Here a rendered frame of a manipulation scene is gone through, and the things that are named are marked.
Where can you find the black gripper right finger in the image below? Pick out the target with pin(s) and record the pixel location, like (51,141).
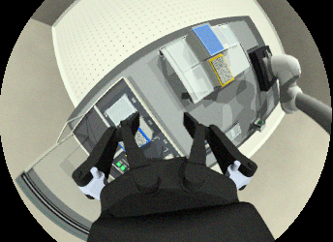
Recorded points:
(231,161)

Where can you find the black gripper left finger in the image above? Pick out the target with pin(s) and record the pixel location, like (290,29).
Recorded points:
(91,176)

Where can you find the white ready key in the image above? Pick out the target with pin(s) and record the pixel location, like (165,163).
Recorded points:
(258,124)

